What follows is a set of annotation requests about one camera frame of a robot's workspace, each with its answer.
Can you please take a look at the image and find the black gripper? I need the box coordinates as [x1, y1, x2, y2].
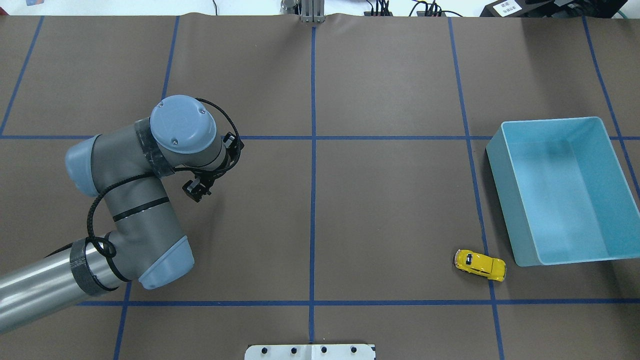
[182, 168, 224, 203]

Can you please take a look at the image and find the yellow beetle toy car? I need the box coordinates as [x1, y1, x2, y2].
[453, 249, 506, 282]

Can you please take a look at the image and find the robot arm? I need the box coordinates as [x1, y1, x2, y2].
[1, 95, 244, 333]

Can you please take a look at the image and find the black labelled device box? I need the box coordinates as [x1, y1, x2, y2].
[480, 0, 554, 18]

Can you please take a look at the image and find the light blue plastic bin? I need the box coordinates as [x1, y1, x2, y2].
[486, 117, 640, 267]

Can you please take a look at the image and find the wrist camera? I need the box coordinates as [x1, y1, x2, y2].
[222, 132, 245, 158]

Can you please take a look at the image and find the aluminium frame post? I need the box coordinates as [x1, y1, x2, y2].
[298, 0, 326, 24]

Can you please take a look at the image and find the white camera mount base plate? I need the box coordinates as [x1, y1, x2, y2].
[244, 343, 377, 360]

